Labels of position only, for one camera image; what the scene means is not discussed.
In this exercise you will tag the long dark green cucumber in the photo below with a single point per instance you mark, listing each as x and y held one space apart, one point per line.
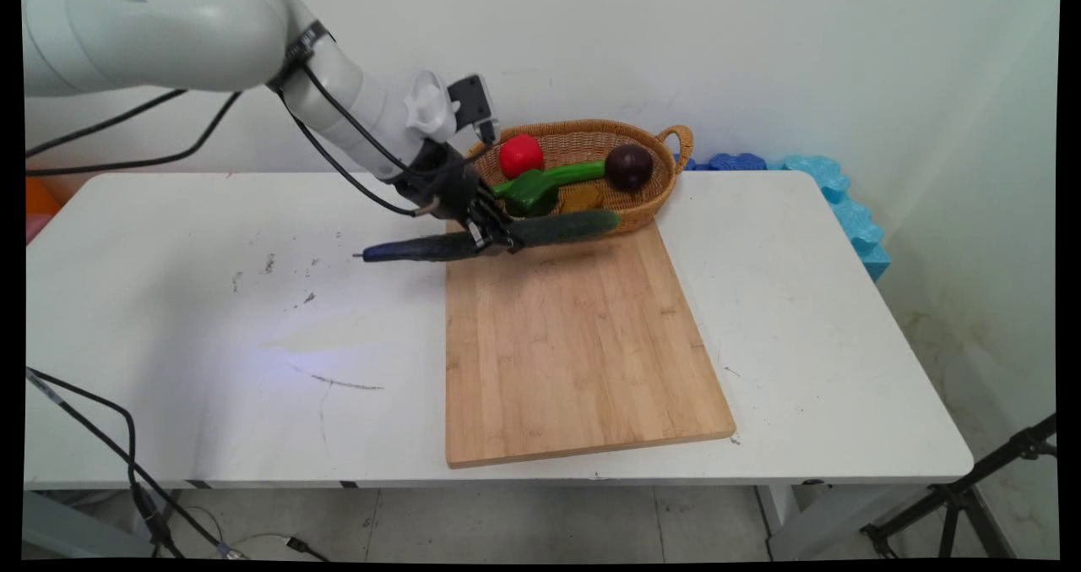
566 227

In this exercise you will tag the light blue foam block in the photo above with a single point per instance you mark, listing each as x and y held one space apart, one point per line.
853 217

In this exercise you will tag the yellow toy vegetable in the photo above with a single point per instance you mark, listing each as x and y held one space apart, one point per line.
581 198

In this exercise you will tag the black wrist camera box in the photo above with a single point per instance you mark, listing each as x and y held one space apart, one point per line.
473 103

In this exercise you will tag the green toy pepper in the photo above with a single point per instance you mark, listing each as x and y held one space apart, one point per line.
532 187

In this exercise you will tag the white table leg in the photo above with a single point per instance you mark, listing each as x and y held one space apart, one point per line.
777 513

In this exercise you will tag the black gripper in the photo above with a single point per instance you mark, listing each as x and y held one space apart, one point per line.
448 179

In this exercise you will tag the black tripod stand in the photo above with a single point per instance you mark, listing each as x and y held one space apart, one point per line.
954 496

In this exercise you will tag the red toy tomato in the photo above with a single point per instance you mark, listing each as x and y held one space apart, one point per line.
521 155

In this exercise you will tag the orange box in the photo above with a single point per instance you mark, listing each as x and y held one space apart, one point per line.
38 204

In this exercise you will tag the dark purple toy fruit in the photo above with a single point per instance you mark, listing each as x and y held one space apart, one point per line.
630 166

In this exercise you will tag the woven wicker basket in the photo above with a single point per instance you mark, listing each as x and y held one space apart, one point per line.
650 196

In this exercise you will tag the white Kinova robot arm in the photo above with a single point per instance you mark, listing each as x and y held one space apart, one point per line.
194 40

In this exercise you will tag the wooden cutting board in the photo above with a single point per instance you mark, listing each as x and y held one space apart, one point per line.
574 344

